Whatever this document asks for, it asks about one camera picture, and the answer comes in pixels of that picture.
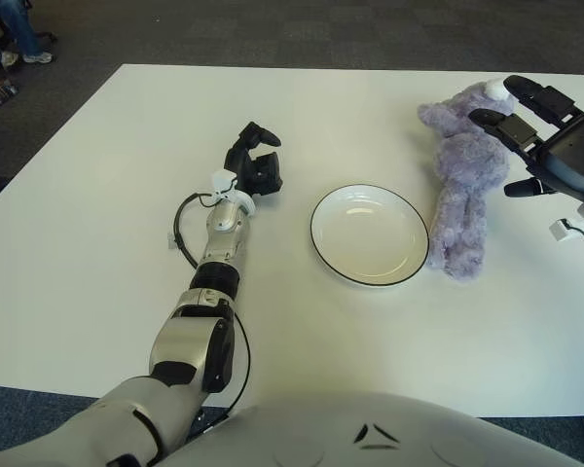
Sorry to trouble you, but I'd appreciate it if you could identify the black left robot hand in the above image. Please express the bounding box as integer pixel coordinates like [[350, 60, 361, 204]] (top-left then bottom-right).
[[223, 121, 284, 197]]

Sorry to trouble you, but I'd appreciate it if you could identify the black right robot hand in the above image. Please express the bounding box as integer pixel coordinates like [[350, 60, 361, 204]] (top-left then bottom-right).
[[468, 74, 584, 205]]

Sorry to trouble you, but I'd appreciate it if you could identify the purple plush bunny doll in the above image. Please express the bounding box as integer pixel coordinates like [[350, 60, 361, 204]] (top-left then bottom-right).
[[417, 80, 511, 283]]

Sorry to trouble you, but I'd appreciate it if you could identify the white plate with black rim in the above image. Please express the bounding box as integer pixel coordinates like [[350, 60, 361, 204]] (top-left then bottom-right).
[[310, 184, 430, 288]]

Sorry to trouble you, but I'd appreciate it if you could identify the silver grey robot torso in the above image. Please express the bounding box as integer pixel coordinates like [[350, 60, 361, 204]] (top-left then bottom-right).
[[155, 391, 584, 467]]

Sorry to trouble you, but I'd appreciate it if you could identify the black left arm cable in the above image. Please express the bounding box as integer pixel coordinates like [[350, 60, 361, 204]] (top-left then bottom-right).
[[173, 193, 252, 420]]

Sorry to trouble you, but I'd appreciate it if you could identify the black waist bracket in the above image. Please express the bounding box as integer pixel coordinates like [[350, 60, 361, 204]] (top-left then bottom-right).
[[189, 409, 229, 438]]

